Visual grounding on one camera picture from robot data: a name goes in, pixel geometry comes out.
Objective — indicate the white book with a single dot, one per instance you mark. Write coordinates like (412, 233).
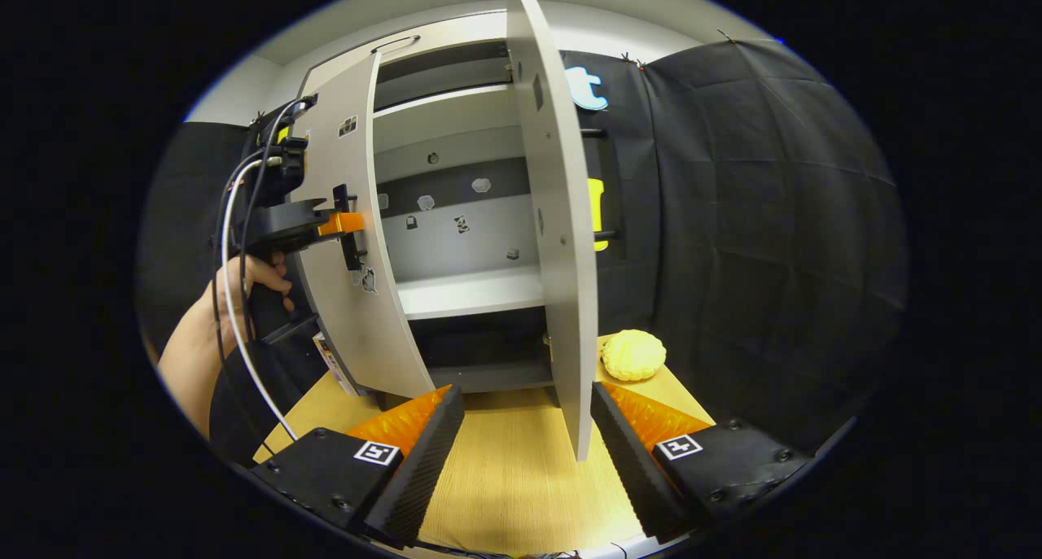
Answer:
(332, 364)

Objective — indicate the yellow bumpy toy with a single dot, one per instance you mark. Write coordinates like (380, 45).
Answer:
(633, 355)

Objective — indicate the beige cabinet shelf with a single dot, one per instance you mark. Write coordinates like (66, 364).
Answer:
(444, 103)
(472, 292)

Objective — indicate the cabinet door with camera sticker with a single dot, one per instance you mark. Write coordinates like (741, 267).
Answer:
(350, 315)

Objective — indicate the cabinet door with cat sticker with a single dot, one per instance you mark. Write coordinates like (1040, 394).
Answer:
(562, 258)

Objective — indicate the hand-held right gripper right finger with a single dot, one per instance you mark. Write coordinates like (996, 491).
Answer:
(635, 469)

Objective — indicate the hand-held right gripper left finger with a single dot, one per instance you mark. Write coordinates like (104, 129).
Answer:
(427, 461)

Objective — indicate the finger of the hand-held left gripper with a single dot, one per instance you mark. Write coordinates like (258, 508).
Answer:
(342, 224)

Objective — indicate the black backdrop cloth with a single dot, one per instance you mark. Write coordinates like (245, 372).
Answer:
(773, 217)

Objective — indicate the black binder clip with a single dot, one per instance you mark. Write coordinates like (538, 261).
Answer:
(724, 35)
(631, 58)

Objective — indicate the beige double-door shoe cabinet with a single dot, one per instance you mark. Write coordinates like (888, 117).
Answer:
(480, 250)

